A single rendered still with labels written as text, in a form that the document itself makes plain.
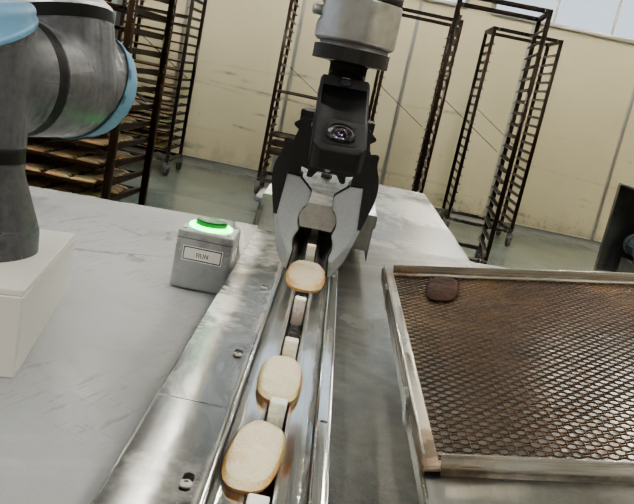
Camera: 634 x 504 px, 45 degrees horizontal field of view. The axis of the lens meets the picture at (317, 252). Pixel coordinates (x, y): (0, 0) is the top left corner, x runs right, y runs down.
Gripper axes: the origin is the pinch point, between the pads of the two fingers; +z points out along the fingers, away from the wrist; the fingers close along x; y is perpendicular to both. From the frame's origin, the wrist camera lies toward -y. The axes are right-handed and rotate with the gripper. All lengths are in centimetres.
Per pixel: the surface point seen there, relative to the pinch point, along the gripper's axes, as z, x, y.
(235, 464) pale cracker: 8.1, 2.1, -26.1
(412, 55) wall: -55, -61, 700
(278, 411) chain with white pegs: 7.4, 0.0, -18.3
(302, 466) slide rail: 8.9, -2.3, -23.1
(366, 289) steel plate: 11.7, -9.4, 38.5
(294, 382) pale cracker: 7.9, -0.8, -11.0
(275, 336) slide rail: 8.8, 1.7, 1.8
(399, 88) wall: -22, -55, 700
